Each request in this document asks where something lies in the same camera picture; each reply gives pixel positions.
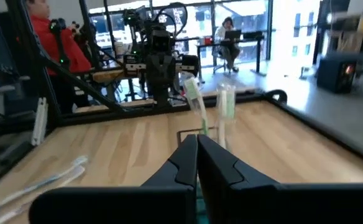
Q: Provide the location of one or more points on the black corner bracket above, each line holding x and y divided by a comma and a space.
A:
276, 95

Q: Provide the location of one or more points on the green white toothbrush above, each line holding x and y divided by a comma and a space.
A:
191, 90
222, 118

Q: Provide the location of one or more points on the black computer tower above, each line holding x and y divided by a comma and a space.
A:
335, 76

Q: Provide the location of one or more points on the purple white wrapped toothbrush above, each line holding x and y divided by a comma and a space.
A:
54, 183

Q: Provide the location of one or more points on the black desk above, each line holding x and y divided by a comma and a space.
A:
246, 39

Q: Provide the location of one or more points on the blue white toothbrush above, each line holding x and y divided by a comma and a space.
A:
44, 182

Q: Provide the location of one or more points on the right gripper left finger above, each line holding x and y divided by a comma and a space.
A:
122, 205

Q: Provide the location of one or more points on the black laptop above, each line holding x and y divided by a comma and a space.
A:
232, 35

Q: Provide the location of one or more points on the person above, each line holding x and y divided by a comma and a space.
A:
60, 46
228, 46

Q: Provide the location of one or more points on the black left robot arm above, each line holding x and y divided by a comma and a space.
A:
162, 40

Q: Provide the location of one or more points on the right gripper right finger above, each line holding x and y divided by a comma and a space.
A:
262, 205

